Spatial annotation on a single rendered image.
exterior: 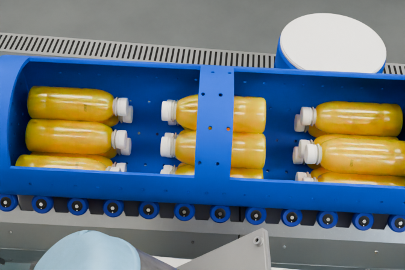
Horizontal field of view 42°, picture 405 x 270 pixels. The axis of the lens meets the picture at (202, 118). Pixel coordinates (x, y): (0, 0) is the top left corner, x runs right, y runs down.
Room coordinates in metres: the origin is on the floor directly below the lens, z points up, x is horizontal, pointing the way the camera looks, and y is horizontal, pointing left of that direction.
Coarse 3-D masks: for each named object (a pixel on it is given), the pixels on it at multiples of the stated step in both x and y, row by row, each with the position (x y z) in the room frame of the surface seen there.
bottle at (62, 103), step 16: (32, 96) 0.76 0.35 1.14; (48, 96) 0.76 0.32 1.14; (64, 96) 0.76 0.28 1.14; (80, 96) 0.76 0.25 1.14; (96, 96) 0.77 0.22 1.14; (112, 96) 0.78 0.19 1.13; (32, 112) 0.74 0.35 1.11; (48, 112) 0.74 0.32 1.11; (64, 112) 0.74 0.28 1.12; (80, 112) 0.74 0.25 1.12; (96, 112) 0.74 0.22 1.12; (112, 112) 0.76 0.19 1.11
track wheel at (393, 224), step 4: (392, 216) 0.61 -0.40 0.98; (396, 216) 0.61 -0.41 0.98; (400, 216) 0.61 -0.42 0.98; (404, 216) 0.61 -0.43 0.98; (388, 220) 0.61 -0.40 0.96; (392, 220) 0.61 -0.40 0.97; (396, 220) 0.61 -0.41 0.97; (400, 220) 0.61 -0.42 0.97; (404, 220) 0.61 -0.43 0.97; (388, 224) 0.61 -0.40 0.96; (392, 224) 0.60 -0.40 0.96; (396, 224) 0.60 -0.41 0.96; (400, 224) 0.60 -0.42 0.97; (404, 224) 0.60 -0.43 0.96; (392, 228) 0.60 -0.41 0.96; (396, 228) 0.60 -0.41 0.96; (400, 228) 0.60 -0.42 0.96; (404, 228) 0.60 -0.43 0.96; (400, 232) 0.59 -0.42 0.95
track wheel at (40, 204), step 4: (36, 196) 0.62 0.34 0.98; (40, 196) 0.62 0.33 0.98; (44, 196) 0.62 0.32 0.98; (48, 196) 0.63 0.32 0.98; (32, 200) 0.62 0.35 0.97; (36, 200) 0.62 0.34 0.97; (40, 200) 0.62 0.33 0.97; (44, 200) 0.62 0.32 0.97; (48, 200) 0.62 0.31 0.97; (52, 200) 0.63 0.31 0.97; (32, 204) 0.61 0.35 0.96; (36, 204) 0.61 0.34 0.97; (40, 204) 0.61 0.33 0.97; (44, 204) 0.62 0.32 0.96; (48, 204) 0.61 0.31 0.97; (52, 204) 0.62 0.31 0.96; (36, 208) 0.61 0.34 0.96; (40, 208) 0.61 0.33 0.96; (44, 208) 0.61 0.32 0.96; (48, 208) 0.61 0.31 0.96; (40, 212) 0.60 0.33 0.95; (44, 212) 0.60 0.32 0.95
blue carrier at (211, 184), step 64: (0, 64) 0.75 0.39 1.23; (64, 64) 0.84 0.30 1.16; (128, 64) 0.79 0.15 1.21; (192, 64) 0.80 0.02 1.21; (0, 128) 0.62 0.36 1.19; (128, 128) 0.81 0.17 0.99; (0, 192) 0.59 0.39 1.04; (64, 192) 0.58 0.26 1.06; (128, 192) 0.58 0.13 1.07; (192, 192) 0.58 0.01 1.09; (256, 192) 0.57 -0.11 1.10; (320, 192) 0.57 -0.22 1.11; (384, 192) 0.57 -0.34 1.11
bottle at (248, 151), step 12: (192, 132) 0.68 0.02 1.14; (180, 144) 0.65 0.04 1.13; (192, 144) 0.65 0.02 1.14; (240, 144) 0.65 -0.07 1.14; (252, 144) 0.65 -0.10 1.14; (264, 144) 0.65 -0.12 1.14; (180, 156) 0.64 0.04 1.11; (192, 156) 0.63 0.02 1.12; (240, 156) 0.64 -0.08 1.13; (252, 156) 0.64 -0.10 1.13; (264, 156) 0.64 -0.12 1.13; (252, 168) 0.63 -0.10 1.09
